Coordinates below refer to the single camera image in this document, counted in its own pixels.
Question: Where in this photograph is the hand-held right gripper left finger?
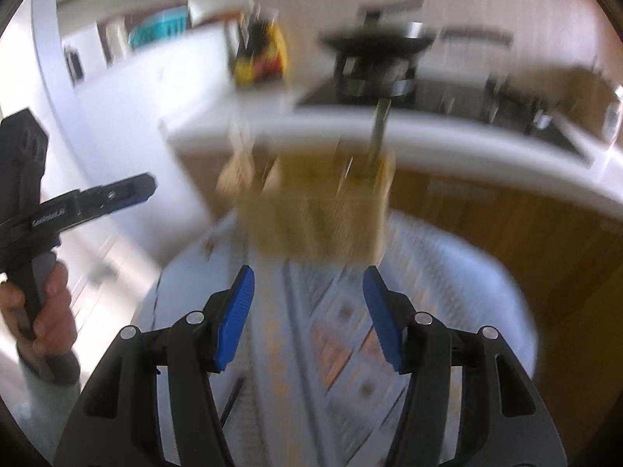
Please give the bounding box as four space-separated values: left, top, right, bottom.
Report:
53 265 255 467

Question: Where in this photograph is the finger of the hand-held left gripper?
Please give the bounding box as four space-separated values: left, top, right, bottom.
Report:
79 174 157 221

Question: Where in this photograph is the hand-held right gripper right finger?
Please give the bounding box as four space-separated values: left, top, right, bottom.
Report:
363 266 568 467

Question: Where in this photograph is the beige plastic utensil basket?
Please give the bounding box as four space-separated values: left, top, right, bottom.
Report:
216 148 397 261

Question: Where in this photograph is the person's left hand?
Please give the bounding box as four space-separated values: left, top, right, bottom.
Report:
0 262 79 353

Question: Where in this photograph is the patterned blue tablecloth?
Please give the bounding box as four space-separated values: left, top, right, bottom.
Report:
131 211 536 467

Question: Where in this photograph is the white plastic bottle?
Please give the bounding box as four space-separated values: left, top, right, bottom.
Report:
104 19 128 64

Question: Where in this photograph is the teal plastic basket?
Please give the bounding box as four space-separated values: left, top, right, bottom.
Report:
127 6 190 50

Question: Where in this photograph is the dark soy sauce bottle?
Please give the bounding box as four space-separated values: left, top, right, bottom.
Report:
232 6 262 86

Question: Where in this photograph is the brown sauce bottle yellow label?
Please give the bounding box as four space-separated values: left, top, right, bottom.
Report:
257 5 289 81

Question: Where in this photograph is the black gas stove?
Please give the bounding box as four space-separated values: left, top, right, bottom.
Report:
298 53 587 156

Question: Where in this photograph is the black wok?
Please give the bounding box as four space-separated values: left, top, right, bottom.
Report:
319 22 515 62

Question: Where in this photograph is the beige rice cooker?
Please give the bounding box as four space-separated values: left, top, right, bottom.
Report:
601 85 623 146

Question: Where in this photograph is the black wok lid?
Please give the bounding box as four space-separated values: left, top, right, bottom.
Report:
357 0 425 24

